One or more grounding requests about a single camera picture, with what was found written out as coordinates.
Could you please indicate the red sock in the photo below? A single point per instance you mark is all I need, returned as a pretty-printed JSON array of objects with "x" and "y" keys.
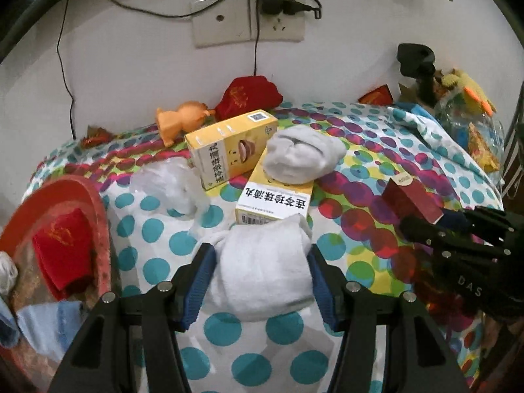
[{"x": 61, "y": 254}]

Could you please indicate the clear plastic bag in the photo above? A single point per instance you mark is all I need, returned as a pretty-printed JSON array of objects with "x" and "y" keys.
[{"x": 172, "y": 188}]

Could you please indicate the white sock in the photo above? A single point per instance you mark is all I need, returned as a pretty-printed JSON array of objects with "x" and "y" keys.
[{"x": 262, "y": 270}]

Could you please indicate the blue-grey sock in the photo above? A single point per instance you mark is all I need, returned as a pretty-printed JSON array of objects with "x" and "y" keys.
[{"x": 7, "y": 278}]

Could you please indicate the red packet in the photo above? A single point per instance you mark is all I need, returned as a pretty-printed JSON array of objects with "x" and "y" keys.
[{"x": 376, "y": 95}]

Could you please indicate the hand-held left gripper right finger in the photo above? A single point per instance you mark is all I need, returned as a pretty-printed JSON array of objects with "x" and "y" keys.
[{"x": 325, "y": 290}]

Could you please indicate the round red tray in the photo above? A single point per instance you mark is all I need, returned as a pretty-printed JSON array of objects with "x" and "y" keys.
[{"x": 94, "y": 213}]

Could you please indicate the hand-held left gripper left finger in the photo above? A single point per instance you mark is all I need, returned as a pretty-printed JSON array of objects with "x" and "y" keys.
[{"x": 196, "y": 286}]

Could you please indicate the polka dot cloth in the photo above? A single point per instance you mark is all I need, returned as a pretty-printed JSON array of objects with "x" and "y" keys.
[{"x": 368, "y": 151}]

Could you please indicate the grey sock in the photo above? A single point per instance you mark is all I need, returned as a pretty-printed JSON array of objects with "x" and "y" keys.
[{"x": 303, "y": 157}]

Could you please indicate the red cloth pouch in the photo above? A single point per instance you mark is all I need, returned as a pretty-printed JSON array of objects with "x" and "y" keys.
[{"x": 249, "y": 96}]

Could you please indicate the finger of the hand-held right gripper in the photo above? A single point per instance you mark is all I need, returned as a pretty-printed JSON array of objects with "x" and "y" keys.
[
  {"x": 421, "y": 231},
  {"x": 456, "y": 219}
]

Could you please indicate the light blue sock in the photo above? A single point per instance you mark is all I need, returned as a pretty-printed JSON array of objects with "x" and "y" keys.
[{"x": 49, "y": 323}]

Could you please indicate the maroon box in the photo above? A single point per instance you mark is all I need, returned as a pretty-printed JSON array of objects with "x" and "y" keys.
[{"x": 413, "y": 200}]

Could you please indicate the white wall socket plate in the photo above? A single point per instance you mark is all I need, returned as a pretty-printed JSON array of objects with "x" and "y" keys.
[{"x": 221, "y": 24}]

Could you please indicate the orange toy pig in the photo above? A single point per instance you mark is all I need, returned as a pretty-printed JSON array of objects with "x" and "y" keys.
[{"x": 180, "y": 120}]

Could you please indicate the plastic bag of snacks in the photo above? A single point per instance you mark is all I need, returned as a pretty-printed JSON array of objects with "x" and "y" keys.
[{"x": 475, "y": 135}]

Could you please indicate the red candy wrapper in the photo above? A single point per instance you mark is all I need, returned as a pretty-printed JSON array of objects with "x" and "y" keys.
[{"x": 96, "y": 137}]

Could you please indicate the black clamp stand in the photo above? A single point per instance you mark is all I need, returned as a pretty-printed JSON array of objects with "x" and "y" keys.
[{"x": 413, "y": 55}]

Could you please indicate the yellow plush toy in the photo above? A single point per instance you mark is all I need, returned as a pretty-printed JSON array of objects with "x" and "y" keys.
[{"x": 466, "y": 88}]

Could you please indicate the yellow medicine box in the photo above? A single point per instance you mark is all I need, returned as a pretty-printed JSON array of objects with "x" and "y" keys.
[
  {"x": 274, "y": 202},
  {"x": 233, "y": 147}
]

